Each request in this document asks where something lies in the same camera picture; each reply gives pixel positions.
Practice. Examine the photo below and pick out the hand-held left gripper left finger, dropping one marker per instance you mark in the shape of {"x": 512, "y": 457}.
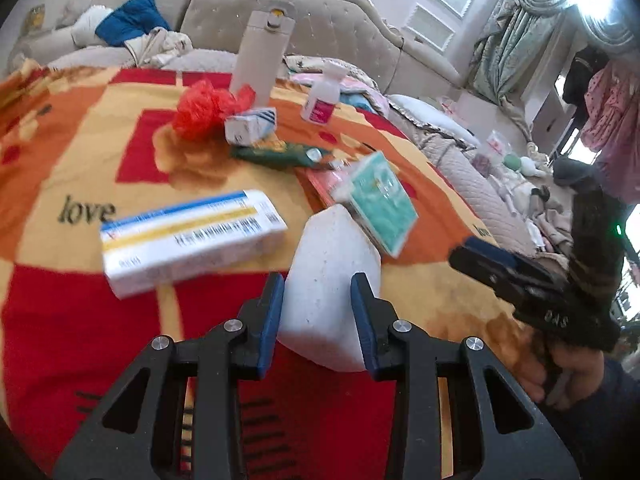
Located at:
{"x": 270, "y": 325}

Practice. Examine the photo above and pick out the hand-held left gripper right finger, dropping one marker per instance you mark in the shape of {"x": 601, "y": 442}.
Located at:
{"x": 365, "y": 325}

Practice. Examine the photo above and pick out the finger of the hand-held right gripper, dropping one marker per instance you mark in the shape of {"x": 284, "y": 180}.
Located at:
{"x": 500, "y": 270}

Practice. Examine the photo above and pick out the white foam block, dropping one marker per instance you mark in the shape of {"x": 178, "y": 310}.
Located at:
{"x": 325, "y": 280}

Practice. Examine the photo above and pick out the foil snack wrapper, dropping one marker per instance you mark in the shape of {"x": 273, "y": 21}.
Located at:
{"x": 280, "y": 157}

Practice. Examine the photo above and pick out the striped small carton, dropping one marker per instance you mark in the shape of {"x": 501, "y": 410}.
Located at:
{"x": 250, "y": 127}

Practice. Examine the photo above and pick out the person's right forearm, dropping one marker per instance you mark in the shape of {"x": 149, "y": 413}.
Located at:
{"x": 610, "y": 410}

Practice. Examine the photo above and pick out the person's right hand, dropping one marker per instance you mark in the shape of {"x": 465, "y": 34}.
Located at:
{"x": 570, "y": 375}

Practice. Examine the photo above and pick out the grey quilt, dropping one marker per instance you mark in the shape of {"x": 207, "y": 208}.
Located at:
{"x": 480, "y": 195}

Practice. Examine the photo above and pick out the green round toy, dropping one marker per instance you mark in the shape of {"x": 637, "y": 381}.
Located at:
{"x": 511, "y": 162}

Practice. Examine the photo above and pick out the white striped medicine box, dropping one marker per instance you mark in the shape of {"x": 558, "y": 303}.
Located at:
{"x": 190, "y": 240}

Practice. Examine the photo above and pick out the teal tissue pack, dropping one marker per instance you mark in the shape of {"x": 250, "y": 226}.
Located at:
{"x": 382, "y": 205}

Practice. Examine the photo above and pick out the pink packet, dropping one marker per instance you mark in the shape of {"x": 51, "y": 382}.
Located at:
{"x": 327, "y": 185}

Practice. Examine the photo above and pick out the pink hanging clothing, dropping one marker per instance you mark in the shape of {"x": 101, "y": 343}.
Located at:
{"x": 615, "y": 120}

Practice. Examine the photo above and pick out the white frilled pillow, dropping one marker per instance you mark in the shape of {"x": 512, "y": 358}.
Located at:
{"x": 430, "y": 115}

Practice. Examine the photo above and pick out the dark hanging clothing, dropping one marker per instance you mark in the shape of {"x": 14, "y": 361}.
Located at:
{"x": 582, "y": 75}

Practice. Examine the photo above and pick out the crumpled red plastic bag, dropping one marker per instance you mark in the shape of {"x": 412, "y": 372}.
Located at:
{"x": 205, "y": 110}

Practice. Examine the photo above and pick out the grey-green curtain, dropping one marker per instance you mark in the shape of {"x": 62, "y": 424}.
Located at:
{"x": 520, "y": 45}

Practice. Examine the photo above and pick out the white pill bottle pink label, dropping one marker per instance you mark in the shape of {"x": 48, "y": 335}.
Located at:
{"x": 322, "y": 97}

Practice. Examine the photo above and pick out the stack of folded blankets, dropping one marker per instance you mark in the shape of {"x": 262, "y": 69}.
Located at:
{"x": 360, "y": 85}

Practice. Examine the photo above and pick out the printed blanket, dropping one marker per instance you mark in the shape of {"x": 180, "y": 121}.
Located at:
{"x": 75, "y": 160}

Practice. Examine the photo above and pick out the white thermos bottle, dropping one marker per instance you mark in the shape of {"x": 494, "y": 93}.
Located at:
{"x": 257, "y": 55}

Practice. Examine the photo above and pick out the beige crumpled cloth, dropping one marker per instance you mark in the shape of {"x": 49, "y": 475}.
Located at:
{"x": 160, "y": 47}

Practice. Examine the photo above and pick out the blue cloth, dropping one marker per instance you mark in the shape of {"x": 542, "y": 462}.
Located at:
{"x": 130, "y": 17}

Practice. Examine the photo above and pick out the white cushion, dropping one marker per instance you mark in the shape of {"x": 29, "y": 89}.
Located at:
{"x": 90, "y": 25}

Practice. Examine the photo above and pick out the yellow jar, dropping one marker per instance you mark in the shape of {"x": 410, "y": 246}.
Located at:
{"x": 36, "y": 16}

